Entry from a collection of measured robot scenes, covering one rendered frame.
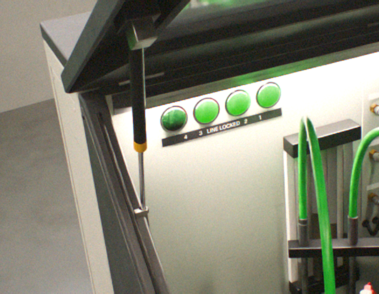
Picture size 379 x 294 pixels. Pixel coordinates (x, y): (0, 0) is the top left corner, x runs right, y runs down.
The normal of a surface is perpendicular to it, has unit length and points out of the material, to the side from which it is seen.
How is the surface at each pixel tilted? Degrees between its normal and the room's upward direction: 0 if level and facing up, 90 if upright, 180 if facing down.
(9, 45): 90
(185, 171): 90
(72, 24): 0
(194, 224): 90
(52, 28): 0
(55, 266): 0
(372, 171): 90
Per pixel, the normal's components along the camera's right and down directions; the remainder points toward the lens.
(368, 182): 0.37, 0.39
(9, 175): -0.10, -0.89
